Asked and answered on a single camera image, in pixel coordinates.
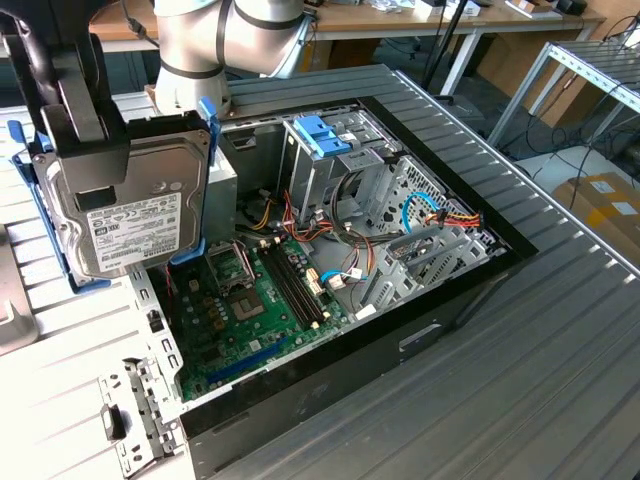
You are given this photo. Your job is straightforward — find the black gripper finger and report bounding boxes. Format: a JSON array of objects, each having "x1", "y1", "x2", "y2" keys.
[{"x1": 2, "y1": 37, "x2": 132, "y2": 212}]

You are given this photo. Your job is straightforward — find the hard disk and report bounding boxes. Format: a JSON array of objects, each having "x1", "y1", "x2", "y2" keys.
[{"x1": 7, "y1": 96, "x2": 224, "y2": 296}]

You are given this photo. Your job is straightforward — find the silver disk bay cage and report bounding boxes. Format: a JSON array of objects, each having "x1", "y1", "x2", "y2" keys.
[{"x1": 349, "y1": 154, "x2": 507, "y2": 324}]

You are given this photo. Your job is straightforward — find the grey power supply unit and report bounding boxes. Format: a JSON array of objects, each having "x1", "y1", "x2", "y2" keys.
[{"x1": 204, "y1": 158, "x2": 239, "y2": 244}]

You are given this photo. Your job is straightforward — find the grey parts rack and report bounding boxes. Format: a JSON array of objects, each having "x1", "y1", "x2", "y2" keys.
[{"x1": 0, "y1": 222, "x2": 42, "y2": 357}]

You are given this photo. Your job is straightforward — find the metal socket cover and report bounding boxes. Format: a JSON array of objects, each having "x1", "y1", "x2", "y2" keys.
[{"x1": 203, "y1": 240, "x2": 253, "y2": 296}]

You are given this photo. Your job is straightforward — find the CPU socket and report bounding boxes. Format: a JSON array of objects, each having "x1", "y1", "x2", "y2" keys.
[{"x1": 228, "y1": 291, "x2": 265, "y2": 324}]

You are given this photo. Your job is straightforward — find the silver optical drive cage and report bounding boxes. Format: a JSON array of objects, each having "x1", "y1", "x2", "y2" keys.
[{"x1": 278, "y1": 109, "x2": 401, "y2": 236}]

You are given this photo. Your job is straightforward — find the blue plastic bay latch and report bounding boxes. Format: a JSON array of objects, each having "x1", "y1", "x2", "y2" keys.
[{"x1": 293, "y1": 115, "x2": 351, "y2": 157}]

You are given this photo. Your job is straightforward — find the black RAM slot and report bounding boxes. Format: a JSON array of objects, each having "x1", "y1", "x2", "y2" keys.
[
  {"x1": 271, "y1": 241, "x2": 324, "y2": 325},
  {"x1": 258, "y1": 244, "x2": 311, "y2": 331},
  {"x1": 277, "y1": 239, "x2": 331, "y2": 321},
  {"x1": 264, "y1": 243, "x2": 318, "y2": 329}
]

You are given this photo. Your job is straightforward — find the green motherboard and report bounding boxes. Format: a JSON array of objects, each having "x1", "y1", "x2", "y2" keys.
[{"x1": 172, "y1": 237, "x2": 351, "y2": 404}]

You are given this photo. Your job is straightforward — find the blue expansion slot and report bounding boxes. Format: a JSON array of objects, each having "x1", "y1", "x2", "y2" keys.
[{"x1": 206, "y1": 335, "x2": 290, "y2": 387}]

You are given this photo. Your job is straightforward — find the black open PC case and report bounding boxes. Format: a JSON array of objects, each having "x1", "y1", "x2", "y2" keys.
[{"x1": 122, "y1": 94, "x2": 539, "y2": 480}]

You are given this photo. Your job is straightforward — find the wooden desk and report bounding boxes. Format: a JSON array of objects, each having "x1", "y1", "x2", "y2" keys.
[{"x1": 87, "y1": 0, "x2": 607, "y2": 99}]

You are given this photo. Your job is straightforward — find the brown cardboard panel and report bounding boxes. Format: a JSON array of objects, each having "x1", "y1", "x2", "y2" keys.
[{"x1": 477, "y1": 29, "x2": 599, "y2": 129}]

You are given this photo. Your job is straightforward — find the cardboard box white labels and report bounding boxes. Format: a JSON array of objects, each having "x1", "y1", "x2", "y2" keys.
[{"x1": 551, "y1": 171, "x2": 640, "y2": 262}]

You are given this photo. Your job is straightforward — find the thin black cable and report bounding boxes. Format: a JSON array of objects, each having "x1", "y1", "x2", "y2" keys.
[{"x1": 119, "y1": 0, "x2": 162, "y2": 51}]

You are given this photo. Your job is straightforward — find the yellow black wire bundle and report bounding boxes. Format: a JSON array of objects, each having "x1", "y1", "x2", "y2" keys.
[{"x1": 248, "y1": 196, "x2": 277, "y2": 232}]

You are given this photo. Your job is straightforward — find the red orange wire bundle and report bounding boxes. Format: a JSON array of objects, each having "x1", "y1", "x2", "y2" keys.
[{"x1": 279, "y1": 188, "x2": 376, "y2": 281}]

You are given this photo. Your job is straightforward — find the silver hinged slot bracket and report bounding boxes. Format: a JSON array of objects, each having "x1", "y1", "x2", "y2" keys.
[{"x1": 97, "y1": 355, "x2": 184, "y2": 476}]

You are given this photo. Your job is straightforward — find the short light blue wire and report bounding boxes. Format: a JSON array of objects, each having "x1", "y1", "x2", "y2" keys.
[{"x1": 318, "y1": 268, "x2": 370, "y2": 292}]

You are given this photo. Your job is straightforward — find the blue disk data wire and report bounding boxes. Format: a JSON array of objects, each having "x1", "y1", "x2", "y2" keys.
[{"x1": 401, "y1": 191, "x2": 446, "y2": 235}]

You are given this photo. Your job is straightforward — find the multicoloured disk power wire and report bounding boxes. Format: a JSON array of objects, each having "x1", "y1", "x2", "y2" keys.
[{"x1": 434, "y1": 208, "x2": 486, "y2": 230}]

